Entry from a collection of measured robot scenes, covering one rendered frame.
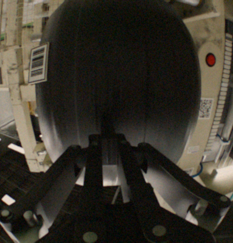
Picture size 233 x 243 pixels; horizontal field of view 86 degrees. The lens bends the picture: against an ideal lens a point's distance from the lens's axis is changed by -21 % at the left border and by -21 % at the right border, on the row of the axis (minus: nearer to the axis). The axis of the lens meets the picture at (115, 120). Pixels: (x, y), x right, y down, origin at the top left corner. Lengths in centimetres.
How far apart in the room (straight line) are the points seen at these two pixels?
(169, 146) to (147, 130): 5
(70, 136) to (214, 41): 47
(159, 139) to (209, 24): 39
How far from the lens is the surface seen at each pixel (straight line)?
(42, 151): 105
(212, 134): 63
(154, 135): 24
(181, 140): 27
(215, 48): 53
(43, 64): 24
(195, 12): 45
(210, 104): 55
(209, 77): 52
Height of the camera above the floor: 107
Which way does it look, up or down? 24 degrees up
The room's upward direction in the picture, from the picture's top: 179 degrees counter-clockwise
